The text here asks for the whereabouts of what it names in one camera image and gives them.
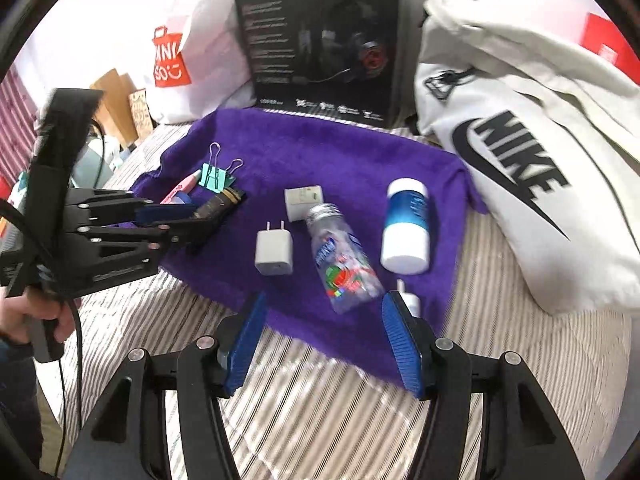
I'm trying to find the white charger cube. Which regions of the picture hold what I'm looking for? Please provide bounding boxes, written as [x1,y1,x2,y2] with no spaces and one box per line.
[284,186,323,223]

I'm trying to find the black tube with gold band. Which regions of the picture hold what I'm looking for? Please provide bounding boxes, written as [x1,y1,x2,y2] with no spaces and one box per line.
[186,187,248,255]

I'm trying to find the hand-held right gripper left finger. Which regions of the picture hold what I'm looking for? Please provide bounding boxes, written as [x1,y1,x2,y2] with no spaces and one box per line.
[62,290,269,480]

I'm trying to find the green binder clip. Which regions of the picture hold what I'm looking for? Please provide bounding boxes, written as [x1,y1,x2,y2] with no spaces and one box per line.
[198,142,245,193]

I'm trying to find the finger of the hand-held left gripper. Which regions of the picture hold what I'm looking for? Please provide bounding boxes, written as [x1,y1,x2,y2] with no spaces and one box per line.
[64,187,200,227]
[75,217,221,267]

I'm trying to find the person's left forearm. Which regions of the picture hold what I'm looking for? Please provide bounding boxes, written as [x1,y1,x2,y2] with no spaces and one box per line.
[0,340,45,468]

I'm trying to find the clear plastic bottle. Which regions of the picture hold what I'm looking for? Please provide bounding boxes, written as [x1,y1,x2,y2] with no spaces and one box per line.
[306,203,386,315]

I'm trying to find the light grey fabric bag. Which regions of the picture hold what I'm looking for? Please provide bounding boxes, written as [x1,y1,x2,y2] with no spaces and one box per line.
[414,0,640,317]

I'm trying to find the black headset box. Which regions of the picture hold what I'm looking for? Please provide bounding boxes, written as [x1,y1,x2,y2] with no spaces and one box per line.
[230,0,402,125]

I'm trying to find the white and orange shopping bag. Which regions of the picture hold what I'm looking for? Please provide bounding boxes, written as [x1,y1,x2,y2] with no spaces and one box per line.
[142,0,261,125]

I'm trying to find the white charger with prongs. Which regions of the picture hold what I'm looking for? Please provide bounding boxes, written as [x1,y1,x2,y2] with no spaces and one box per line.
[254,220,294,276]

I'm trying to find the person's left hand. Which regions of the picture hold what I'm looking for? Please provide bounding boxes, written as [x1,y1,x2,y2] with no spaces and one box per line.
[0,287,77,346]

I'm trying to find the patterned cardboard box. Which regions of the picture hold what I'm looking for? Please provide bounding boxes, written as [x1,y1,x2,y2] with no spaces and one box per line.
[127,89,154,141]

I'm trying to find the pink striped cloth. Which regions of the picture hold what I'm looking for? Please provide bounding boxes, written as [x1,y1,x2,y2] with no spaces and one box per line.
[0,75,42,186]

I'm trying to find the black cable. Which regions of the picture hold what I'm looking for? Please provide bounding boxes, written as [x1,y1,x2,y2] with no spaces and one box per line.
[0,200,87,478]

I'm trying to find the striped bedsheet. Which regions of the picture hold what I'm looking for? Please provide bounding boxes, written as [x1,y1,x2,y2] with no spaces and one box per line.
[37,122,633,480]

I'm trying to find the red paper bag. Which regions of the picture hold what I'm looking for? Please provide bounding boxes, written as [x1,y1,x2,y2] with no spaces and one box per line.
[582,10,640,86]

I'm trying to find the white and blue bottle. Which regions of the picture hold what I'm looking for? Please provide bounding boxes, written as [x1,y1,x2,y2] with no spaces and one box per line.
[380,178,432,276]

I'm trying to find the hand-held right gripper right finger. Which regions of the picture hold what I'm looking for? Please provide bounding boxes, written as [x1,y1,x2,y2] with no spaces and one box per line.
[381,290,586,480]

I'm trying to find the purple towel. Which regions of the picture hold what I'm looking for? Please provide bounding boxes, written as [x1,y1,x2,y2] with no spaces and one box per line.
[129,107,488,391]

